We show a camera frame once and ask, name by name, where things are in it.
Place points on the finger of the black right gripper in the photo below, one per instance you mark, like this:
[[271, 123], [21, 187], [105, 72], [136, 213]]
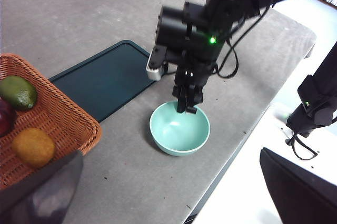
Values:
[[192, 100], [182, 99]]

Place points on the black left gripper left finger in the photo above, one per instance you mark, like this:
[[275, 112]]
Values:
[[39, 200]]

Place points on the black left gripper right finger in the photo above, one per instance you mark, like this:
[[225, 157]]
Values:
[[300, 197]]

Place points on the teal ribbed bowl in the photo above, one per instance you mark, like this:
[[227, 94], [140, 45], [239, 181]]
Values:
[[181, 134]]

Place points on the brown kiwifruit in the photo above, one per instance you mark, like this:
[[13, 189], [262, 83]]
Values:
[[33, 147]]

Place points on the dark green rectangular tray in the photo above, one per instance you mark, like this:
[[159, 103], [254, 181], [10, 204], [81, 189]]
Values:
[[105, 82]]

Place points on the dark purple plum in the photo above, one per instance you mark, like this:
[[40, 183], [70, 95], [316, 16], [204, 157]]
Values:
[[6, 118]]

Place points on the brown wicker basket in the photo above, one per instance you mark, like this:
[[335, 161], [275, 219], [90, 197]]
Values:
[[60, 113]]

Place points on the green avocado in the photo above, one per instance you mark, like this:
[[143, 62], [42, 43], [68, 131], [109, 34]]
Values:
[[18, 92]]

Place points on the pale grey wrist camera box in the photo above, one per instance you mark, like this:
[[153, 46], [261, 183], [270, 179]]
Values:
[[154, 72]]

